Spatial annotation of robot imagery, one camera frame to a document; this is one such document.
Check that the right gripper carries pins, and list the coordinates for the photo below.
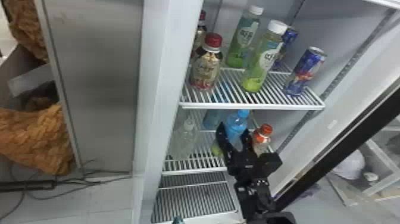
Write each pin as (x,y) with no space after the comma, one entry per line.
(245,169)

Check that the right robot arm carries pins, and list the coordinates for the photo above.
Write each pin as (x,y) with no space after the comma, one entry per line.
(256,203)

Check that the blue bottle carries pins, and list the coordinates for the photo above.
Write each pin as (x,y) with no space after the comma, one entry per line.
(236,126)

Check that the clear bottle with orange cap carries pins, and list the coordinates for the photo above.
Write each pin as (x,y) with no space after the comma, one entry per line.
(261,140)

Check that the brown bottle with red cap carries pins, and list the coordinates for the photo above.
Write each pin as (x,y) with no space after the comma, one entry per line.
(206,67)

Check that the green bottle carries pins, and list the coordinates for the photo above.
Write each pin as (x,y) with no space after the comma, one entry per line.
(264,59)
(243,40)

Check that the blue can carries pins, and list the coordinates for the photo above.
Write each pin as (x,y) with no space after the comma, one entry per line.
(304,70)
(288,37)

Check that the fridge door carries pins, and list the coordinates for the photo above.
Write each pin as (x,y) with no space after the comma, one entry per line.
(343,147)

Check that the dark bottle with red cap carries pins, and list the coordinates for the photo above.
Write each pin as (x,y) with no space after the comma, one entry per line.
(201,29)

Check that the white fridge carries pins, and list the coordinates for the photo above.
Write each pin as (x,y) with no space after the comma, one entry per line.
(103,78)

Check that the brown cloth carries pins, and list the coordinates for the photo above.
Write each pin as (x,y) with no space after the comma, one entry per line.
(34,137)

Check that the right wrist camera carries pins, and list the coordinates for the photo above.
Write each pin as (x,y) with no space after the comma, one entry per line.
(270,164)

